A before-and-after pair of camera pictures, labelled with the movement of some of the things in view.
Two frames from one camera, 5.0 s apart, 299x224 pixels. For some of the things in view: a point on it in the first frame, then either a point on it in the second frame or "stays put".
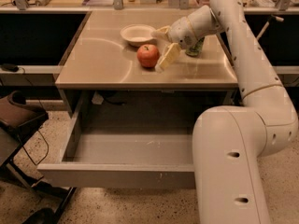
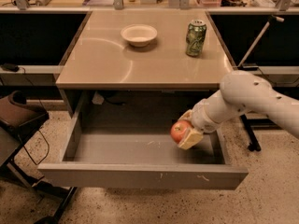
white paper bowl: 136,35 stays put
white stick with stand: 270,20 stays put
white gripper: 183,32 → 199,119
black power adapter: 9,67 stays put
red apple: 148,55 → 178,130
